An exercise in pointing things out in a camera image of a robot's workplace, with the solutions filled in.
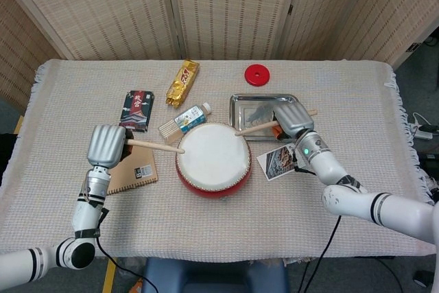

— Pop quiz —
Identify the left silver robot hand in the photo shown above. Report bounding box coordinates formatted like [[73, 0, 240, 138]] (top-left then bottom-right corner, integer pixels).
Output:
[[86, 124, 134, 169]]

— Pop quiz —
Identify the woven folding screen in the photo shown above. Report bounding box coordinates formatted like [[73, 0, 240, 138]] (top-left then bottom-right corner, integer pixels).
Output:
[[0, 0, 439, 108]]

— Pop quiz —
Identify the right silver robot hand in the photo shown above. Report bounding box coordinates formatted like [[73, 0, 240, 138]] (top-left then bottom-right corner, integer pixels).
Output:
[[272, 104, 316, 141]]

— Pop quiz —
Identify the red plastic disc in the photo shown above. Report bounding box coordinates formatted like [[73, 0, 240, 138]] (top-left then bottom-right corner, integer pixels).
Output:
[[244, 64, 272, 86]]

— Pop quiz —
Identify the white power strip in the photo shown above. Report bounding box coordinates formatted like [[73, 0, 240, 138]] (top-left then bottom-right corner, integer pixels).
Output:
[[413, 112, 439, 141]]

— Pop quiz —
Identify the wooden drumstick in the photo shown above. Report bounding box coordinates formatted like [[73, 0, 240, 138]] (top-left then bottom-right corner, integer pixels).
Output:
[[234, 109, 319, 137], [126, 139, 187, 154]]

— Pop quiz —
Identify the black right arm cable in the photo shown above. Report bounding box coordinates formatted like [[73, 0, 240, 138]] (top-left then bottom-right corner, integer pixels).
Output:
[[297, 215, 342, 293]]

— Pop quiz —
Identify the stainless steel tray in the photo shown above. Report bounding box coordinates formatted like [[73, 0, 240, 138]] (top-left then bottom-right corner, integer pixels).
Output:
[[228, 93, 303, 141]]

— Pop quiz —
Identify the navy blue seat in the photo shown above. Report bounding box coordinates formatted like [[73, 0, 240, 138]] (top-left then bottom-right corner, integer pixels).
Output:
[[141, 257, 289, 293]]

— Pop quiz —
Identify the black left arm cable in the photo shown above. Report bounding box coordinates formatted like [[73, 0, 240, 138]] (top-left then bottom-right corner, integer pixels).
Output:
[[95, 207, 152, 293]]

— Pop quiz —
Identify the photo postcard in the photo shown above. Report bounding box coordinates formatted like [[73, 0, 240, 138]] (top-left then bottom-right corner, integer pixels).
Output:
[[256, 142, 307, 182]]

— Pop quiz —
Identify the clear toothpick box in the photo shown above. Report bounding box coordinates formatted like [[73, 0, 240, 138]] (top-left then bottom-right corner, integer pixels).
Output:
[[157, 119, 182, 143]]

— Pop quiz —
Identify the gold foil snack pack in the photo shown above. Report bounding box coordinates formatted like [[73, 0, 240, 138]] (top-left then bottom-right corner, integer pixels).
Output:
[[165, 60, 200, 108]]

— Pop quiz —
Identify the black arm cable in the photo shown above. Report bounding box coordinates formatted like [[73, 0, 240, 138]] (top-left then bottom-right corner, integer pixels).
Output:
[[297, 215, 342, 293], [95, 207, 152, 293]]

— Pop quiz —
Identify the kraft spiral notebook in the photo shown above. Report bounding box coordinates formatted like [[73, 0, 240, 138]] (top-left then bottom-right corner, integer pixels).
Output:
[[106, 141, 160, 196]]

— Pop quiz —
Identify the dark box with palace print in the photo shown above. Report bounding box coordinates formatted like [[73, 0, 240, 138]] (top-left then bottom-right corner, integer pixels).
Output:
[[117, 90, 155, 133]]

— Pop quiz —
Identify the plastic drink bottle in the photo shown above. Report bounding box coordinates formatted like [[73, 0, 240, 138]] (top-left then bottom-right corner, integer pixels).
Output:
[[174, 102, 213, 135]]

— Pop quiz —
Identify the beige woven tablecloth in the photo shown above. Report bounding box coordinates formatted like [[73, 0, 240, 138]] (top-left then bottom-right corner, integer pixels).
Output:
[[0, 58, 436, 259]]

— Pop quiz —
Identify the red drum with white skin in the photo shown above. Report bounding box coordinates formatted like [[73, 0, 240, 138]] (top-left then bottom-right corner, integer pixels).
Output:
[[175, 121, 253, 201]]

